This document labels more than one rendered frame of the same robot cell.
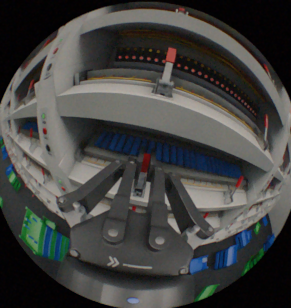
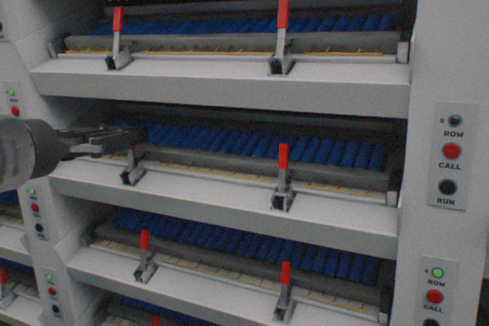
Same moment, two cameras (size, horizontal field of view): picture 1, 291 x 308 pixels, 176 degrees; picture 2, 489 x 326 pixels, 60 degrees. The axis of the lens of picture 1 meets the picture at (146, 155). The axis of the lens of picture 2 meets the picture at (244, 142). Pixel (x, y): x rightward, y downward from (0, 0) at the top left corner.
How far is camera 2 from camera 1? 60 cm
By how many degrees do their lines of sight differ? 28
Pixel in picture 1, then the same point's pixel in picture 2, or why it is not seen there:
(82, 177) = (70, 173)
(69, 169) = not seen: hidden behind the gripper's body
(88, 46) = not seen: outside the picture
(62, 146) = not seen: hidden behind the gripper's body
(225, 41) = not seen: outside the picture
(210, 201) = (233, 199)
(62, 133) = (44, 115)
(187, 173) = (199, 156)
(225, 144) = (181, 96)
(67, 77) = (38, 48)
